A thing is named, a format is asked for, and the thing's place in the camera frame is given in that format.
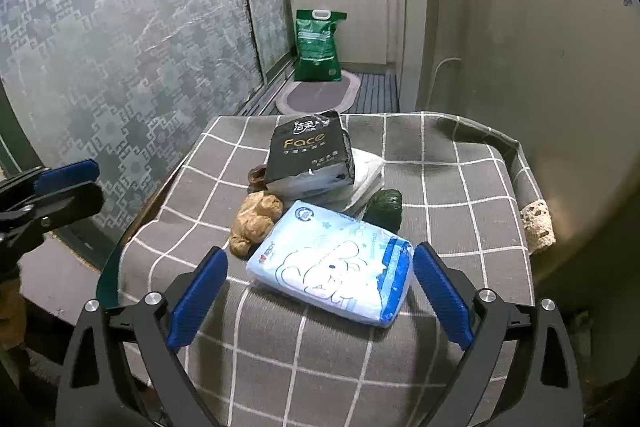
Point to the white double door cabinet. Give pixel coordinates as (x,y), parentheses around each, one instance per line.
(420,32)

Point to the green crumpled wrapper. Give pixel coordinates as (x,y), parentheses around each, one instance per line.
(385,207)

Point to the grey refrigerator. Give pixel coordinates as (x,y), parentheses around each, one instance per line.
(550,82)

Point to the oval purple floor mat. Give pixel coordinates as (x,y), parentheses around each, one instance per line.
(310,98)

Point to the white plastic bag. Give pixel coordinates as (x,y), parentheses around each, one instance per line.
(369,172)

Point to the blue white tissue pack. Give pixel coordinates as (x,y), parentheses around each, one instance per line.
(325,267)

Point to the brown nut shell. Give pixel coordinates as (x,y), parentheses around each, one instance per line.
(256,177)

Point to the green rice bag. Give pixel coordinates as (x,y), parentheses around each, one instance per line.
(315,52)

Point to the cream lace cloth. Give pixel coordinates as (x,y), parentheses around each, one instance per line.
(539,224)

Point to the grey checked tablecloth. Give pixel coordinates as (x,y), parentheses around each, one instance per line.
(300,357)

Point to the ginger root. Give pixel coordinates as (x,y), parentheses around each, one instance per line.
(255,222)

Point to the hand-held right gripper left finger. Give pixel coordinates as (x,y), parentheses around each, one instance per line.
(197,297)

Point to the black tissue pack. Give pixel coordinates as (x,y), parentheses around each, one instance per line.
(305,152)

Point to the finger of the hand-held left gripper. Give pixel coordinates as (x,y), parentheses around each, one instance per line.
(67,174)
(60,209)

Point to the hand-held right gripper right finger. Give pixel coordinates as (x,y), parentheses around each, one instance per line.
(442,297)

